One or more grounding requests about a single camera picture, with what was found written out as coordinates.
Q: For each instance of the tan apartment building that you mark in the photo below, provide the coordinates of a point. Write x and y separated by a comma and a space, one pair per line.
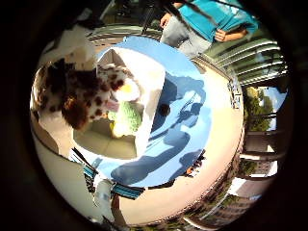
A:
231, 199

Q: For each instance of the white open container box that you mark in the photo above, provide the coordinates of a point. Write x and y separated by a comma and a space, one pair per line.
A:
150, 83

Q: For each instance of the person in teal shirt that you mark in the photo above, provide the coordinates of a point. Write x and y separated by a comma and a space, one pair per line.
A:
205, 19

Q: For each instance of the small orange black object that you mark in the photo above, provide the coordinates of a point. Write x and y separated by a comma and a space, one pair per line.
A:
195, 165

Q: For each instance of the metal balcony railing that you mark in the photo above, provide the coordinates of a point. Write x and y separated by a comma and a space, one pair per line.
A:
256, 61

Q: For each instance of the green tree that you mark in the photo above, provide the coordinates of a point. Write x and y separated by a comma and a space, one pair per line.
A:
256, 109

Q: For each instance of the fried egg toy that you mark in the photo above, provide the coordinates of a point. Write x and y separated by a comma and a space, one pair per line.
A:
126, 90

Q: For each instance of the brown spotted plush dog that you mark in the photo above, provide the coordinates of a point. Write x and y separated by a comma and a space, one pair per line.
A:
80, 93

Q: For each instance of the green plush toy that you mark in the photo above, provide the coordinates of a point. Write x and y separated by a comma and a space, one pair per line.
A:
130, 117

